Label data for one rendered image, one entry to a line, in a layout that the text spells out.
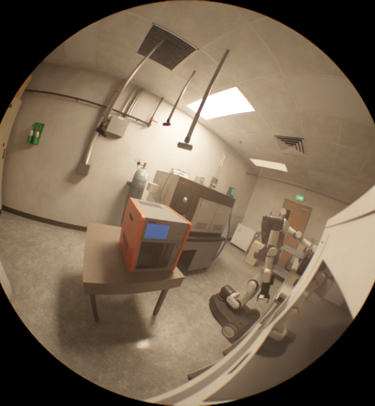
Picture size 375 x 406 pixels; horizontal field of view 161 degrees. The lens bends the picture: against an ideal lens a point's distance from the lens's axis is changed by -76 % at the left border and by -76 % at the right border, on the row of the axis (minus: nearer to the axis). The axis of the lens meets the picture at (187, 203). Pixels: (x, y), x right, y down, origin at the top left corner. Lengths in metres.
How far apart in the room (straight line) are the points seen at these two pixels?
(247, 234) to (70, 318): 4.50
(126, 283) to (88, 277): 0.24
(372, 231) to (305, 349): 0.11
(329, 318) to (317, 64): 1.61
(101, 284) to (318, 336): 0.87
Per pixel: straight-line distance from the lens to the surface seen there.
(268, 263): 1.30
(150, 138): 2.52
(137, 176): 2.10
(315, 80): 1.72
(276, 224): 1.26
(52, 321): 1.56
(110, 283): 0.87
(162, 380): 1.40
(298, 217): 4.79
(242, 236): 4.54
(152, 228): 0.79
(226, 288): 1.86
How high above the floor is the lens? 1.37
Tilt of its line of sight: 7 degrees down
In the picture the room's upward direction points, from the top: 20 degrees clockwise
